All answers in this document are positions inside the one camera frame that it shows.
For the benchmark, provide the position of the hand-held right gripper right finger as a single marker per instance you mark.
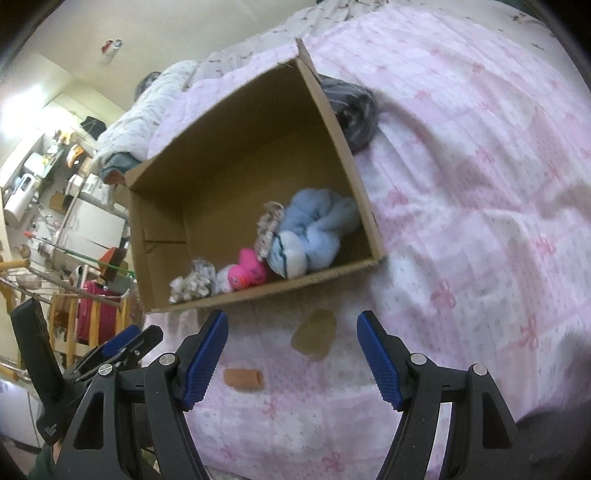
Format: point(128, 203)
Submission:
point(378, 360)

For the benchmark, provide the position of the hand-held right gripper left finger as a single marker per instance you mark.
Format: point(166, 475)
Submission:
point(203, 364)

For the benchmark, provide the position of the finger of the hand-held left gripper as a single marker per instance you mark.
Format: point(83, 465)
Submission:
point(121, 339)
point(143, 341)

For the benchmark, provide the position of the floral fabric scrunchie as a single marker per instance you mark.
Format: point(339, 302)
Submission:
point(187, 286)

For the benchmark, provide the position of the pink rubber toy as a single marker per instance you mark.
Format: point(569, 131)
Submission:
point(247, 272)

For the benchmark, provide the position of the white blue fish plush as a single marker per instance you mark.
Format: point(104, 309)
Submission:
point(288, 256)

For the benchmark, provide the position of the light blue fluffy plush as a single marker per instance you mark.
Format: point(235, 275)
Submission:
point(318, 221)

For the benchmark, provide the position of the lace trimmed scrunchie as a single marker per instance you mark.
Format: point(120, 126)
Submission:
point(268, 226)

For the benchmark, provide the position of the brown cardboard box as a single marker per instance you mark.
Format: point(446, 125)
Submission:
point(240, 184)

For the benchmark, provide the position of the person's left forearm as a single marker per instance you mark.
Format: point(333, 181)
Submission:
point(44, 464)

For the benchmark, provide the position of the colourful wooden rack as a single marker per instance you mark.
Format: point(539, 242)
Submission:
point(92, 309)

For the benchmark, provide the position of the torn cardboard piece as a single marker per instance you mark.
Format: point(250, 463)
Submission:
point(316, 334)

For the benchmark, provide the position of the white printed quilt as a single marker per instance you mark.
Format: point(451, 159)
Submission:
point(138, 115)

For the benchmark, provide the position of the dark striped cloth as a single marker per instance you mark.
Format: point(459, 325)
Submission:
point(353, 110)

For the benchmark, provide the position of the dark round object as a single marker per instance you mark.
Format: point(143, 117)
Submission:
point(147, 83)

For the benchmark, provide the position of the red white wall hook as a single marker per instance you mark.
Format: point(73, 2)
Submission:
point(112, 46)

